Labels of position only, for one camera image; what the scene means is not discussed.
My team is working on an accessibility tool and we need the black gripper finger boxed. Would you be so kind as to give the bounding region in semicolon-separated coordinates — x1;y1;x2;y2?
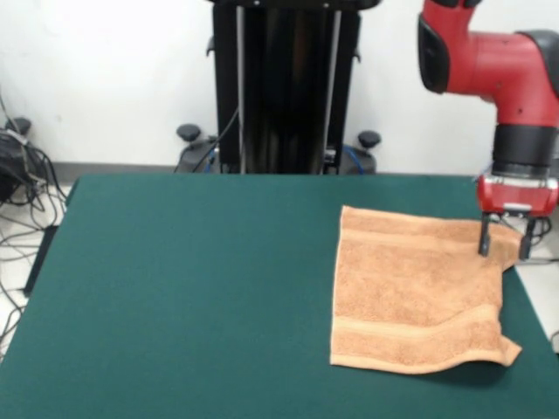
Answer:
477;211;493;258
518;216;536;262

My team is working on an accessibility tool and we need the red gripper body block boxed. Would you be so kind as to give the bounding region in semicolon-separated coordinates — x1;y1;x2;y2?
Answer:
475;173;559;218

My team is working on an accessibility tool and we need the tan terry towel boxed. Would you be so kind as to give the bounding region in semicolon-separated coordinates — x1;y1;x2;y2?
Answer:
329;204;524;375

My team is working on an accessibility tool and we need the dark green tablecloth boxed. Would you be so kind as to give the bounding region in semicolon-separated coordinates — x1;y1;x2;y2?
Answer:
0;173;559;419

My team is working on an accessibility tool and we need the black caster base leg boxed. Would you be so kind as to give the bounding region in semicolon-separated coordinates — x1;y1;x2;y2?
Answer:
0;116;32;204

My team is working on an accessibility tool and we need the tangle of black cables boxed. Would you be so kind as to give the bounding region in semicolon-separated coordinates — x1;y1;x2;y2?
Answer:
501;216;559;267
0;86;71;363

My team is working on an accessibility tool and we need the black pedestal base leg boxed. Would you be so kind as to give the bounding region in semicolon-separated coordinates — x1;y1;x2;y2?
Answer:
174;123;219;175
343;129;383;175

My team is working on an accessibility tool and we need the blue cable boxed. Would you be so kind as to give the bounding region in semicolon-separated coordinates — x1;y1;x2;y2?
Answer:
342;146;366;172

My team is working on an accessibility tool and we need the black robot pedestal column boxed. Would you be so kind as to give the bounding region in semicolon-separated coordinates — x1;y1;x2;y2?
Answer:
204;0;364;175

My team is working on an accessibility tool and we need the black pedestal cable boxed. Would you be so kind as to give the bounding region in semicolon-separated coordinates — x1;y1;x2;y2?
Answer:
191;106;241;174

